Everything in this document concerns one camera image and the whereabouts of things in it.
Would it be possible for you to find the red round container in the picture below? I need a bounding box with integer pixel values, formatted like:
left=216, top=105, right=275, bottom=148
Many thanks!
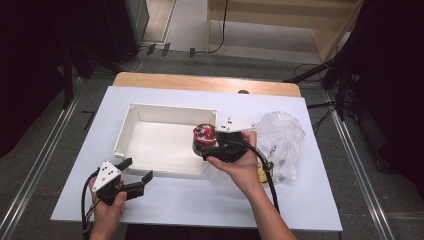
left=192, top=122, right=219, bottom=148

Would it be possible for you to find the black hanging cable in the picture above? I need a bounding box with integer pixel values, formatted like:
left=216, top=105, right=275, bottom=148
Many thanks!
left=194, top=0, right=230, bottom=55

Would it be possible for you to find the white floor cable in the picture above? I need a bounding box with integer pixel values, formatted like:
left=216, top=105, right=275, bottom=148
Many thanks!
left=123, top=46, right=149, bottom=73

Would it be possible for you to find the dark cabinet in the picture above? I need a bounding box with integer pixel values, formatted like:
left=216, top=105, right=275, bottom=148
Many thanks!
left=101, top=0, right=150, bottom=65

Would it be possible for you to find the white table cover sheet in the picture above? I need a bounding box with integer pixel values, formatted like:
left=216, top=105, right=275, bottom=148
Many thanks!
left=50, top=85, right=344, bottom=233

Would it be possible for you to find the person's dark lap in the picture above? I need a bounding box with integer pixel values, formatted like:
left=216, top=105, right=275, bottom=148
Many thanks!
left=123, top=223, right=263, bottom=240

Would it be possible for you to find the black floor bracket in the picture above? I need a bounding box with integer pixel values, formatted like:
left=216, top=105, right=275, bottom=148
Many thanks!
left=81, top=109, right=97, bottom=131

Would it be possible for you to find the clear plastic bag smiley print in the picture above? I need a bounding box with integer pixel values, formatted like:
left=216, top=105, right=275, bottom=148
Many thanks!
left=209, top=110, right=307, bottom=188

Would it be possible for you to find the wooden partition frame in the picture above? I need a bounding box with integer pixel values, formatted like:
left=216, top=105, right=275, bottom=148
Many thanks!
left=206, top=0, right=365, bottom=63

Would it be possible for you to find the person's right hand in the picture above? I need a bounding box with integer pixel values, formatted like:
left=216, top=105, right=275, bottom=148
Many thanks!
left=206, top=129, right=265, bottom=198

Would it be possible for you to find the aluminium floor rail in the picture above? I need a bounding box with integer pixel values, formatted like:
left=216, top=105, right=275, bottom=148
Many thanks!
left=0, top=77, right=85, bottom=240
left=322, top=89, right=398, bottom=240

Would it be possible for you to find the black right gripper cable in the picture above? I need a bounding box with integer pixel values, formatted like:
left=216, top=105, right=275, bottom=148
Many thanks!
left=225, top=139, right=281, bottom=215

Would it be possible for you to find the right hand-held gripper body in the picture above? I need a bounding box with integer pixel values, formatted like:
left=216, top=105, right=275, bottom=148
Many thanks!
left=200, top=116, right=257, bottom=164

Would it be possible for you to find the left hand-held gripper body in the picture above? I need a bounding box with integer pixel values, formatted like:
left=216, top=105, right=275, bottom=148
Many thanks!
left=91, top=160, right=147, bottom=206

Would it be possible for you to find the black metal stand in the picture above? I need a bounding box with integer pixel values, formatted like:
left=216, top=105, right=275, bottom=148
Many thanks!
left=283, top=49, right=359, bottom=122

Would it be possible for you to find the person's left hand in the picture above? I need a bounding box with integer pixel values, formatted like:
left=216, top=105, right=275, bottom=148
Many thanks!
left=89, top=178, right=129, bottom=232

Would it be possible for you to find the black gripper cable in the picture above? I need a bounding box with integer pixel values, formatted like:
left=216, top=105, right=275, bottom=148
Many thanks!
left=225, top=139, right=281, bottom=215
left=80, top=169, right=102, bottom=240

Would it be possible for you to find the white plastic bin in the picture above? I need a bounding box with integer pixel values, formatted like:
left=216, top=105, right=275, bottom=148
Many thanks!
left=112, top=102, right=219, bottom=178

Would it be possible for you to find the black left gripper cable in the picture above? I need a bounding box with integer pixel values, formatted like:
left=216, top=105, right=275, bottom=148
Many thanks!
left=80, top=169, right=102, bottom=240

